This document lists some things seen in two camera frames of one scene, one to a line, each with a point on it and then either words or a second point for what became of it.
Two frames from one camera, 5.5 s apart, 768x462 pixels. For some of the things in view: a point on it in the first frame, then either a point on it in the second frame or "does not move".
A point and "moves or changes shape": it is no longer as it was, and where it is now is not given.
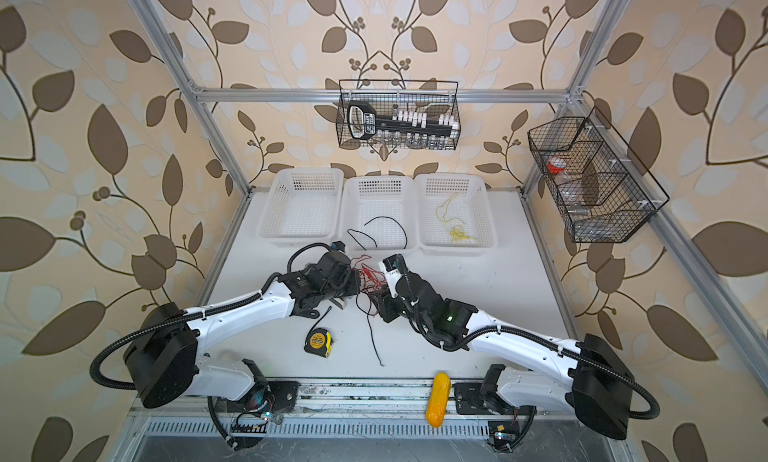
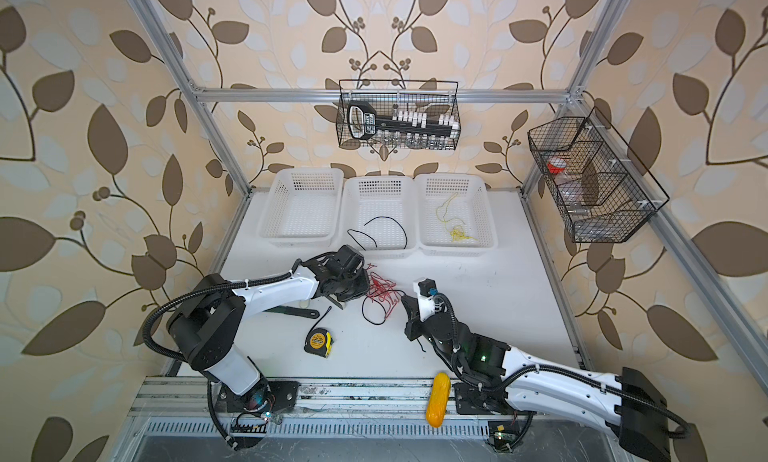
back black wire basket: (419, 115) does not move
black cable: (358, 231) does not move
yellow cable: (456, 232) does not move
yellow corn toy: (438, 400) does not move
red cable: (368, 278) moves or changes shape
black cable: (369, 327) moves or changes shape
